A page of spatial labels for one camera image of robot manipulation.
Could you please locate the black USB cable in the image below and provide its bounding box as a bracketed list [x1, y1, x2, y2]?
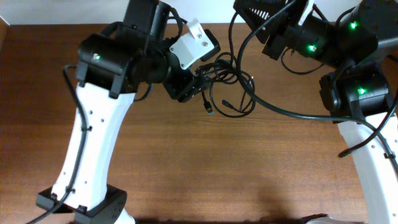
[194, 52, 257, 118]

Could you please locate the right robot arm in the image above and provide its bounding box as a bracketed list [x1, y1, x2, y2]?
[234, 1, 397, 223]

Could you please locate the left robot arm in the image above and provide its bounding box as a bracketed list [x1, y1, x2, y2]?
[36, 1, 220, 223]

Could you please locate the right camera black cable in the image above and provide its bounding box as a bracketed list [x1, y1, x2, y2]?
[235, 0, 398, 175]

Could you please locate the camera black cable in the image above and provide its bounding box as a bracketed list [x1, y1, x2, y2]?
[26, 64, 93, 224]
[235, 0, 398, 175]

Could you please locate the left camera black cable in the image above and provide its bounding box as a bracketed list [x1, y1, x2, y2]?
[26, 64, 93, 224]

